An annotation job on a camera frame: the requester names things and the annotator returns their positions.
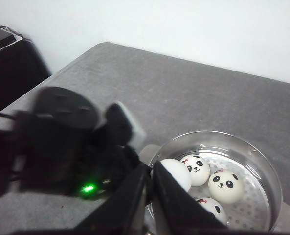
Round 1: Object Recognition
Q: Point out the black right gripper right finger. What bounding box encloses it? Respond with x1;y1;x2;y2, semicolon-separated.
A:
152;162;227;235

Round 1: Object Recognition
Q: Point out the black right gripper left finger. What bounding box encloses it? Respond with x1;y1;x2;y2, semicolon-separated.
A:
74;163;150;235

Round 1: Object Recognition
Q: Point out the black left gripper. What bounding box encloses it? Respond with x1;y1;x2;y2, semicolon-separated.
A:
0;87;146;199

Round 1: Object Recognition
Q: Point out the cream panda bun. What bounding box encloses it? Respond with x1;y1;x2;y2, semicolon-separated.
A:
208;169;245;204

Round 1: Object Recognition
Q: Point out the stainless steel steamer pot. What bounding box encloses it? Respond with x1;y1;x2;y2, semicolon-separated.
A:
139;130;290;233

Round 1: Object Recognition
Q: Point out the black box beside table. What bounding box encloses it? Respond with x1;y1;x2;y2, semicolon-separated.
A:
0;25;51;111

